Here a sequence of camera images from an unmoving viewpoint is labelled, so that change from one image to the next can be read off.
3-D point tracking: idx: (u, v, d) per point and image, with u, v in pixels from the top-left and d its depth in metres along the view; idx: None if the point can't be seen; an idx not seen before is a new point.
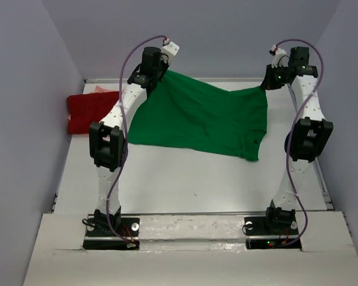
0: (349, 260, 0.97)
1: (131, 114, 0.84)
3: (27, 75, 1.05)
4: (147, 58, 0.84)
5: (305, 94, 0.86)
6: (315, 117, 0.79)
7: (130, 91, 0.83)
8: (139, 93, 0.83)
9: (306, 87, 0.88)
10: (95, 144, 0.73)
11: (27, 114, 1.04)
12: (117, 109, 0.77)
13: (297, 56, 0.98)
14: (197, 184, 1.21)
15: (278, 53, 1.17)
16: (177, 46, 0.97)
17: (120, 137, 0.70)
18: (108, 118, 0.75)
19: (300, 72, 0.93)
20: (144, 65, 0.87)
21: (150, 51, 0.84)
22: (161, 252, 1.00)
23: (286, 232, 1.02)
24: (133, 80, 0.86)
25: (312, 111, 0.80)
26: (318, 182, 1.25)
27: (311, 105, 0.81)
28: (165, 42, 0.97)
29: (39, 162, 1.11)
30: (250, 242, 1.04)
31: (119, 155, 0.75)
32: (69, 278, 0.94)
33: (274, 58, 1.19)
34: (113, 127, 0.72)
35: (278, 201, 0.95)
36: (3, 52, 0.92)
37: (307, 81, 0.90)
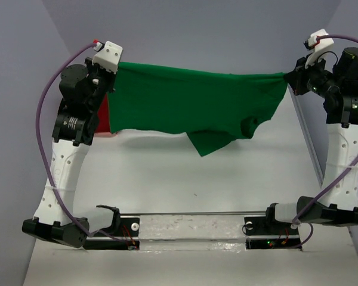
0: (349, 260, 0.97)
1: (74, 181, 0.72)
3: (28, 75, 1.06)
4: (71, 94, 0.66)
5: (343, 164, 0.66)
6: (345, 202, 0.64)
7: (61, 157, 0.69)
8: (72, 158, 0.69)
9: (346, 150, 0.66)
10: (40, 238, 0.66)
11: (28, 114, 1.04)
12: (50, 195, 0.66)
13: (350, 77, 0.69)
14: (197, 184, 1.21)
15: (318, 49, 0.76)
16: (115, 48, 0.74)
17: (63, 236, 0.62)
18: (43, 209, 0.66)
19: (345, 121, 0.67)
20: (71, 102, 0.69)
21: (70, 82, 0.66)
22: (160, 252, 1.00)
23: (286, 232, 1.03)
24: (62, 130, 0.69)
25: (343, 193, 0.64)
26: (318, 180, 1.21)
27: (345, 184, 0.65)
28: (96, 47, 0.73)
29: (39, 162, 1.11)
30: (250, 242, 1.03)
31: (76, 236, 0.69)
32: (68, 277, 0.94)
33: (313, 55, 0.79)
34: (53, 225, 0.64)
35: (278, 213, 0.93)
36: (5, 52, 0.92)
37: (351, 137, 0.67)
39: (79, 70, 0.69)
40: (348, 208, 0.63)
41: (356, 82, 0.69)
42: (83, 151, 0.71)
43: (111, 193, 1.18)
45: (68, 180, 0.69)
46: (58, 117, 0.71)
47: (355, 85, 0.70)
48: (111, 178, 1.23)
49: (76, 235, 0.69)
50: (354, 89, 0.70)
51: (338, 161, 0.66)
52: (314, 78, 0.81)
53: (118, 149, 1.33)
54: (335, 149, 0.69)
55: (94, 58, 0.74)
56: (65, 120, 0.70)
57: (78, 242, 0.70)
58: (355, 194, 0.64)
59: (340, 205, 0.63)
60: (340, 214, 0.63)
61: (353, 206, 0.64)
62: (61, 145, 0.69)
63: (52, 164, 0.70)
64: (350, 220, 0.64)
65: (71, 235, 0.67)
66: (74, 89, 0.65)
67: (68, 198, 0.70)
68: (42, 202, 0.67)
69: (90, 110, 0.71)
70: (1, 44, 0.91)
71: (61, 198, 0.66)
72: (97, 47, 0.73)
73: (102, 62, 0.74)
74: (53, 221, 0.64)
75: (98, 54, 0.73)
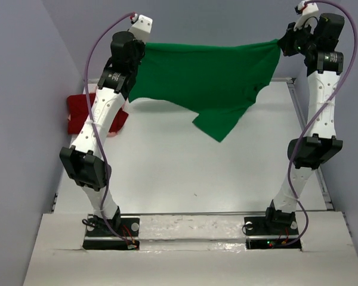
0: (349, 260, 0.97)
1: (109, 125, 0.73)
3: (27, 76, 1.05)
4: (119, 53, 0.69)
5: (320, 102, 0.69)
6: (326, 132, 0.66)
7: (103, 100, 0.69)
8: (112, 102, 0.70)
9: (322, 92, 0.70)
10: (70, 167, 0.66)
11: (27, 115, 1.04)
12: (87, 127, 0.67)
13: (324, 36, 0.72)
14: (197, 184, 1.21)
15: (306, 12, 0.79)
16: (149, 18, 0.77)
17: (96, 162, 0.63)
18: (79, 140, 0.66)
19: (320, 68, 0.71)
20: (116, 61, 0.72)
21: (120, 42, 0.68)
22: (160, 252, 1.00)
23: (286, 232, 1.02)
24: (106, 83, 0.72)
25: (323, 126, 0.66)
26: (318, 181, 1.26)
27: (323, 117, 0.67)
28: (133, 18, 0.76)
29: (38, 163, 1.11)
30: (250, 242, 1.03)
31: (101, 176, 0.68)
32: (69, 278, 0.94)
33: (299, 19, 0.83)
34: (86, 152, 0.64)
35: (278, 203, 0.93)
36: (2, 53, 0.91)
37: (326, 80, 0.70)
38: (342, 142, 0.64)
39: (126, 32, 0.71)
40: (327, 136, 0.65)
41: (329, 40, 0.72)
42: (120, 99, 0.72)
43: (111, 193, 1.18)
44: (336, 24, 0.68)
45: (106, 120, 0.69)
46: (103, 72, 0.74)
47: (327, 43, 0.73)
48: (111, 178, 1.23)
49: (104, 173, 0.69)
50: (327, 47, 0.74)
51: (316, 100, 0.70)
52: (300, 38, 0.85)
53: (118, 148, 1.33)
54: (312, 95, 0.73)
55: (132, 28, 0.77)
56: (110, 74, 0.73)
57: (101, 182, 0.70)
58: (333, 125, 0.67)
59: (321, 134, 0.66)
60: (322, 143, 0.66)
61: (331, 135, 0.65)
62: (103, 90, 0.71)
63: (93, 106, 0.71)
64: (330, 149, 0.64)
65: (101, 168, 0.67)
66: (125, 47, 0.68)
67: (102, 138, 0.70)
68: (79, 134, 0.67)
69: (130, 70, 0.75)
70: None
71: (98, 132, 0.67)
72: (135, 18, 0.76)
73: (138, 32, 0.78)
74: (86, 151, 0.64)
75: (135, 24, 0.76)
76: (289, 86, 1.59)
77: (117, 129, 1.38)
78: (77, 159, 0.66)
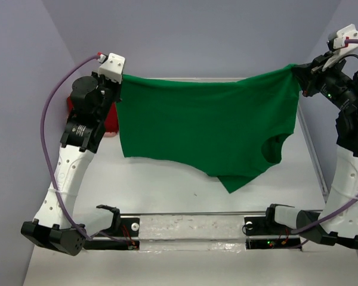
0: (349, 260, 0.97)
1: (77, 186, 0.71)
3: (24, 76, 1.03)
4: (82, 105, 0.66)
5: (349, 194, 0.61)
6: (347, 230, 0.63)
7: (67, 161, 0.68)
8: (77, 162, 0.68)
9: (355, 180, 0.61)
10: (37, 242, 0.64)
11: (25, 115, 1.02)
12: (51, 196, 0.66)
13: None
14: (198, 184, 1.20)
15: (344, 52, 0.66)
16: (120, 58, 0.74)
17: (63, 236, 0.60)
18: (43, 212, 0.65)
19: None
20: (79, 112, 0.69)
21: (82, 93, 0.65)
22: (160, 252, 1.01)
23: (286, 232, 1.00)
24: (70, 138, 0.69)
25: (346, 222, 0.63)
26: (318, 180, 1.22)
27: (349, 214, 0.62)
28: (100, 59, 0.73)
29: (37, 164, 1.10)
30: (250, 242, 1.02)
31: (73, 247, 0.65)
32: (68, 279, 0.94)
33: (336, 58, 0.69)
34: (52, 227, 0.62)
35: (278, 216, 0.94)
36: (0, 53, 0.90)
37: None
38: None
39: (88, 79, 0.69)
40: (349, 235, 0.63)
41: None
42: (88, 158, 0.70)
43: (111, 193, 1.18)
44: None
45: (71, 183, 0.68)
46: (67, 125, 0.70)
47: None
48: (111, 179, 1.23)
49: (76, 239, 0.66)
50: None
51: (345, 189, 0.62)
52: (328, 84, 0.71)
53: (117, 149, 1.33)
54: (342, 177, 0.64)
55: (100, 69, 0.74)
56: (74, 127, 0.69)
57: (76, 251, 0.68)
58: None
59: (342, 232, 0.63)
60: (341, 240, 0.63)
61: (355, 234, 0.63)
62: (67, 148, 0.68)
63: (57, 168, 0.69)
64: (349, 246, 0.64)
65: (71, 240, 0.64)
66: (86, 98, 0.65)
67: (70, 203, 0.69)
68: (43, 204, 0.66)
69: (97, 120, 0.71)
70: None
71: (62, 201, 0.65)
72: (101, 59, 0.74)
73: (107, 72, 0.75)
74: (52, 224, 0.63)
75: (102, 64, 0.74)
76: None
77: (117, 129, 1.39)
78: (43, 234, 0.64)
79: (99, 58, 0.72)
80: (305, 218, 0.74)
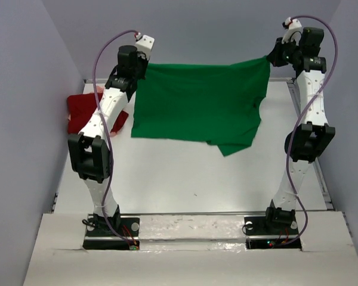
0: (349, 259, 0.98)
1: (112, 121, 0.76)
3: (25, 77, 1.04)
4: (125, 62, 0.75)
5: (310, 94, 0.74)
6: (318, 120, 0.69)
7: (110, 96, 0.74)
8: (119, 98, 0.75)
9: (311, 86, 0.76)
10: (76, 155, 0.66)
11: (26, 116, 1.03)
12: (95, 117, 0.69)
13: (306, 44, 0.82)
14: (198, 184, 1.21)
15: (292, 28, 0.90)
16: (151, 37, 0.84)
17: (103, 145, 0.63)
18: (88, 127, 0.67)
19: (307, 67, 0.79)
20: (122, 68, 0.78)
21: (126, 52, 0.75)
22: (160, 252, 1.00)
23: (286, 232, 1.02)
24: (112, 85, 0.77)
25: (315, 114, 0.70)
26: (318, 180, 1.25)
27: (315, 107, 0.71)
28: (137, 37, 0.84)
29: (38, 164, 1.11)
30: (250, 242, 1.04)
31: (105, 165, 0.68)
32: (68, 278, 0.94)
33: (287, 33, 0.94)
34: (95, 137, 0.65)
35: (277, 201, 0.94)
36: (1, 55, 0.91)
37: (313, 77, 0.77)
38: (335, 129, 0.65)
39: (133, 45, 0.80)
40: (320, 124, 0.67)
41: (311, 48, 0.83)
42: (124, 99, 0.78)
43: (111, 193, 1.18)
44: (316, 33, 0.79)
45: (112, 112, 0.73)
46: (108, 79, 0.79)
47: (311, 50, 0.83)
48: (112, 178, 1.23)
49: (107, 161, 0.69)
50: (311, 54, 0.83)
51: (307, 93, 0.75)
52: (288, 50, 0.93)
53: (118, 148, 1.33)
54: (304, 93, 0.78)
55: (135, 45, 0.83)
56: (116, 78, 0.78)
57: (105, 172, 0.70)
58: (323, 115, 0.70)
59: (314, 121, 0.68)
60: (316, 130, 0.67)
61: (324, 123, 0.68)
62: (110, 88, 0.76)
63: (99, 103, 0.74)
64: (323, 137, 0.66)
65: (106, 156, 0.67)
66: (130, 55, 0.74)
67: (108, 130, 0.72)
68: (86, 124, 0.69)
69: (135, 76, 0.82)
70: None
71: (105, 121, 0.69)
72: (138, 37, 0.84)
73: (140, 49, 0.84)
74: (95, 136, 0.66)
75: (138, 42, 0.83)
76: (289, 86, 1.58)
77: (117, 129, 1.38)
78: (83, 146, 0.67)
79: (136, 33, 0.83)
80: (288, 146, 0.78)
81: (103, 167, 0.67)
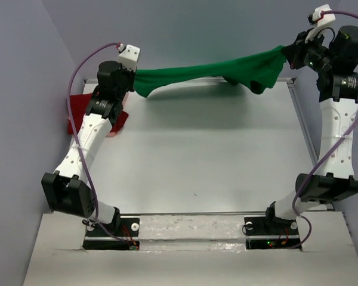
0: (349, 260, 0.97)
1: (95, 152, 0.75)
3: (26, 76, 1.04)
4: (107, 81, 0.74)
5: (336, 135, 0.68)
6: (341, 171, 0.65)
7: (90, 125, 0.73)
8: (99, 127, 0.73)
9: (339, 123, 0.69)
10: (53, 196, 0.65)
11: (26, 116, 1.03)
12: (72, 152, 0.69)
13: (342, 57, 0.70)
14: (198, 185, 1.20)
15: (322, 24, 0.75)
16: (136, 48, 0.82)
17: (81, 187, 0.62)
18: (64, 164, 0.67)
19: (336, 96, 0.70)
20: (103, 89, 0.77)
21: (107, 71, 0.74)
22: (160, 252, 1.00)
23: (286, 232, 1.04)
24: (93, 109, 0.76)
25: (339, 163, 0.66)
26: None
27: (339, 154, 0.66)
28: (120, 49, 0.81)
29: (38, 164, 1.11)
30: (250, 242, 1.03)
31: (85, 205, 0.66)
32: (68, 277, 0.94)
33: (315, 29, 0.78)
34: (71, 177, 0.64)
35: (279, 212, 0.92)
36: (1, 53, 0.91)
37: (342, 110, 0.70)
38: None
39: (113, 62, 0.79)
40: (343, 176, 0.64)
41: (348, 61, 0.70)
42: (107, 127, 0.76)
43: (111, 193, 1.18)
44: (356, 44, 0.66)
45: (92, 144, 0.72)
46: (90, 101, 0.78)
47: (346, 64, 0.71)
48: (112, 178, 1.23)
49: (88, 202, 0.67)
50: (346, 68, 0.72)
51: (332, 133, 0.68)
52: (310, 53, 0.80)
53: (118, 149, 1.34)
54: (327, 125, 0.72)
55: (119, 58, 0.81)
56: (97, 102, 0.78)
57: (86, 213, 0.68)
58: (349, 162, 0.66)
59: (336, 173, 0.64)
60: (338, 183, 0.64)
61: (348, 174, 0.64)
62: (90, 115, 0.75)
63: (79, 131, 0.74)
64: (345, 190, 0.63)
65: (86, 195, 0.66)
66: (112, 75, 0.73)
67: (88, 164, 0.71)
68: (64, 159, 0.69)
69: (117, 98, 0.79)
70: None
71: (83, 156, 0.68)
72: (121, 48, 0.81)
73: (124, 61, 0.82)
74: (71, 174, 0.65)
75: (122, 53, 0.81)
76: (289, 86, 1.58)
77: (117, 129, 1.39)
78: (60, 186, 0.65)
79: (120, 46, 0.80)
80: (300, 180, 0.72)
81: (83, 208, 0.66)
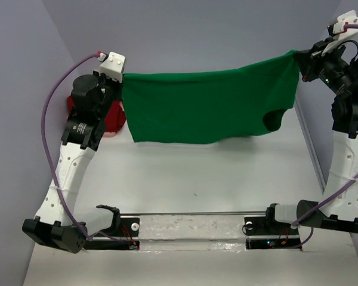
0: (349, 260, 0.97)
1: (79, 183, 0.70)
3: (27, 77, 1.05)
4: (82, 103, 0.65)
5: (346, 176, 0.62)
6: (347, 214, 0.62)
7: (68, 158, 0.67)
8: (79, 159, 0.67)
9: (352, 162, 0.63)
10: (39, 240, 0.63)
11: (27, 116, 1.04)
12: (51, 193, 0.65)
13: None
14: (198, 185, 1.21)
15: (345, 37, 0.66)
16: (120, 57, 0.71)
17: (64, 234, 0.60)
18: (45, 208, 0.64)
19: (353, 131, 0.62)
20: (80, 109, 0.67)
21: (79, 91, 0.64)
22: (160, 252, 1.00)
23: (286, 232, 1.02)
24: (71, 136, 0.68)
25: (345, 205, 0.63)
26: (318, 180, 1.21)
27: (346, 196, 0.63)
28: (100, 58, 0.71)
29: (38, 164, 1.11)
30: (250, 242, 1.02)
31: (75, 243, 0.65)
32: (67, 279, 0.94)
33: (335, 43, 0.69)
34: (53, 223, 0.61)
35: (279, 213, 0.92)
36: (2, 54, 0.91)
37: None
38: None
39: (89, 77, 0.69)
40: (349, 220, 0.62)
41: None
42: (89, 157, 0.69)
43: (111, 193, 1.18)
44: None
45: (72, 182, 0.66)
46: (67, 123, 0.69)
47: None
48: (111, 178, 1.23)
49: (77, 238, 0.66)
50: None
51: (342, 173, 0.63)
52: (328, 69, 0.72)
53: (118, 149, 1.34)
54: (339, 160, 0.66)
55: (100, 68, 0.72)
56: (74, 125, 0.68)
57: (78, 248, 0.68)
58: None
59: (341, 217, 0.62)
60: (342, 226, 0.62)
61: (354, 217, 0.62)
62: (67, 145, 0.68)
63: (58, 165, 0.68)
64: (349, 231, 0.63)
65: (73, 234, 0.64)
66: (83, 96, 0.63)
67: (71, 200, 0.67)
68: (45, 201, 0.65)
69: (97, 118, 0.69)
70: (0, 47, 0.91)
71: (63, 198, 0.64)
72: (101, 58, 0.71)
73: (108, 72, 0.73)
74: (53, 221, 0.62)
75: (102, 64, 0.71)
76: None
77: (117, 129, 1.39)
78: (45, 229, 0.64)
79: (99, 55, 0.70)
80: (305, 207, 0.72)
81: (73, 247, 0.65)
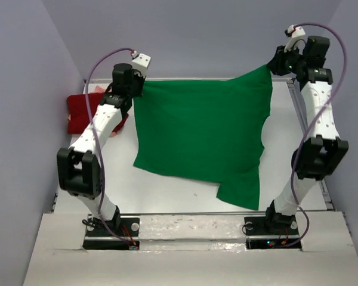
0: (349, 260, 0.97)
1: (105, 137, 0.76)
3: (25, 77, 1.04)
4: (119, 78, 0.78)
5: (318, 106, 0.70)
6: (327, 134, 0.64)
7: (103, 112, 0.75)
8: (113, 114, 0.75)
9: (319, 98, 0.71)
10: (65, 170, 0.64)
11: (25, 116, 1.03)
12: (88, 132, 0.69)
13: (312, 54, 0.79)
14: (198, 184, 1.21)
15: (295, 35, 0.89)
16: (147, 56, 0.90)
17: (93, 161, 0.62)
18: (78, 142, 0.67)
19: (312, 79, 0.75)
20: (116, 86, 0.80)
21: (120, 70, 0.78)
22: (161, 252, 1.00)
23: (286, 232, 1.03)
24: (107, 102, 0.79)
25: (324, 127, 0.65)
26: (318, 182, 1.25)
27: (323, 120, 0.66)
28: (133, 55, 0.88)
29: (37, 164, 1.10)
30: (250, 242, 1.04)
31: (96, 182, 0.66)
32: (67, 279, 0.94)
33: (289, 42, 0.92)
34: (85, 152, 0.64)
35: (278, 206, 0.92)
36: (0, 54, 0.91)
37: (320, 89, 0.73)
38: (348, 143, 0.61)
39: (127, 64, 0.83)
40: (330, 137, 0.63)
41: (317, 58, 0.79)
42: (119, 116, 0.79)
43: (111, 193, 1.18)
44: (323, 43, 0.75)
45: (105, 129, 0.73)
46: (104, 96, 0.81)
47: (317, 61, 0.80)
48: (111, 178, 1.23)
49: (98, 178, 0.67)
50: (317, 64, 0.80)
51: (314, 105, 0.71)
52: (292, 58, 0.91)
53: (118, 148, 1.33)
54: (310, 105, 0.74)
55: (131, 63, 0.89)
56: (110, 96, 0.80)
57: (95, 191, 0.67)
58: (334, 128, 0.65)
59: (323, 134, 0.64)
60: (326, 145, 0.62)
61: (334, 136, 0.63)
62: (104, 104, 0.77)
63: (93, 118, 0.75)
64: (336, 151, 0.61)
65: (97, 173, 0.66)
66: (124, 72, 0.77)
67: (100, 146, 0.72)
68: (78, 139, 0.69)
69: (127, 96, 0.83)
70: None
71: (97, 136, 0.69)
72: (134, 55, 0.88)
73: (138, 67, 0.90)
74: (86, 151, 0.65)
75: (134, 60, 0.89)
76: (289, 86, 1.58)
77: (117, 129, 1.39)
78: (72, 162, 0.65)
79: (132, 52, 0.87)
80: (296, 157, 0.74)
81: (95, 184, 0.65)
